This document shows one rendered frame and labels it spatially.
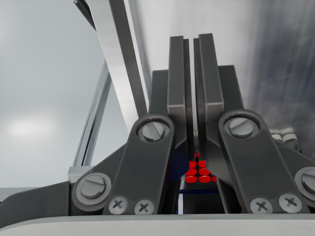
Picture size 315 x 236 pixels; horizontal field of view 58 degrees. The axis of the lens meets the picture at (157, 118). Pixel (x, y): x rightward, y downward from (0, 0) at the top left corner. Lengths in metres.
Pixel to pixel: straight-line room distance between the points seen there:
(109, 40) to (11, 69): 1.37
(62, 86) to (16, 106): 0.37
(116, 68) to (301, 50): 0.23
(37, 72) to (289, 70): 1.42
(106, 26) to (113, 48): 0.03
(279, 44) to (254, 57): 0.03
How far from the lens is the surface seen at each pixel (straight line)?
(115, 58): 0.37
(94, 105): 0.95
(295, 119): 0.47
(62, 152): 2.15
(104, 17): 0.35
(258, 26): 0.35
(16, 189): 0.79
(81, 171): 0.60
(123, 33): 0.33
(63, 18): 1.42
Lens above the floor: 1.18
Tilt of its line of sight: 43 degrees down
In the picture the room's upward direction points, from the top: 176 degrees counter-clockwise
